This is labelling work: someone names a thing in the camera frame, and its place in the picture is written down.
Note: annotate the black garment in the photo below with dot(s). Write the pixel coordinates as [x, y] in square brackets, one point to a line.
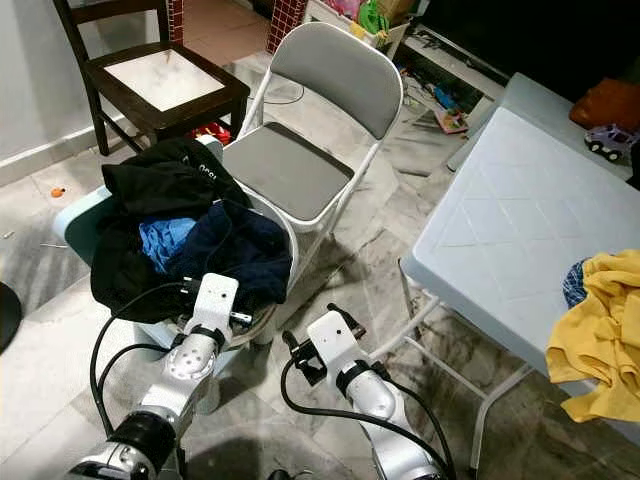
[160, 185]

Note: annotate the pale blue laundry basket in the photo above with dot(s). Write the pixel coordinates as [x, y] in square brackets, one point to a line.
[75, 225]

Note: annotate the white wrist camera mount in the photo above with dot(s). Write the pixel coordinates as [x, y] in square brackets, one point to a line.
[215, 300]
[335, 340]

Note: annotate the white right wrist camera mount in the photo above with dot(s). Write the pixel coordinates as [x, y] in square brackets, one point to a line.
[335, 340]

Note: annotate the yellow shirt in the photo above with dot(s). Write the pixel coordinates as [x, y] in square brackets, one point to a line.
[600, 330]

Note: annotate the dark wooden chair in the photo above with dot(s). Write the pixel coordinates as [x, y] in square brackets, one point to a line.
[170, 118]

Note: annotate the white low shelf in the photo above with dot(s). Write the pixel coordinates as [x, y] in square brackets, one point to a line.
[460, 62]

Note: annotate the small orange ball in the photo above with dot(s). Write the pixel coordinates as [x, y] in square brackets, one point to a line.
[58, 191]

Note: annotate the grey folding chair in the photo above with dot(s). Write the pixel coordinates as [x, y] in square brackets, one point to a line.
[335, 75]

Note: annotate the orange bag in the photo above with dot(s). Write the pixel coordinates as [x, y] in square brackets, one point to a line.
[605, 105]

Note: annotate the small white table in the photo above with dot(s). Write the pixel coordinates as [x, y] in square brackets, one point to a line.
[530, 95]

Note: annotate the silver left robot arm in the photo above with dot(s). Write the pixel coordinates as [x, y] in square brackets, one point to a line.
[185, 365]

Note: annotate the white toy car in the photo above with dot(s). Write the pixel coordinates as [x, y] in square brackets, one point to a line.
[612, 142]

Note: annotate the blue plaid shirt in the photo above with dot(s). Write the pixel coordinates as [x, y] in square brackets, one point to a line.
[573, 285]

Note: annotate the light blue garment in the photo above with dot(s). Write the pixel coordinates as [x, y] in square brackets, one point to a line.
[165, 240]

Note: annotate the white folding table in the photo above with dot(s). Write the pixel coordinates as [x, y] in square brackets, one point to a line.
[520, 220]

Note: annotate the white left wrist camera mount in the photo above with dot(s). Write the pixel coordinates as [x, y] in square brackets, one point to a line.
[215, 300]

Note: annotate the green toy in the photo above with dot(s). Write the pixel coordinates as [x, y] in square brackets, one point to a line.
[373, 18]

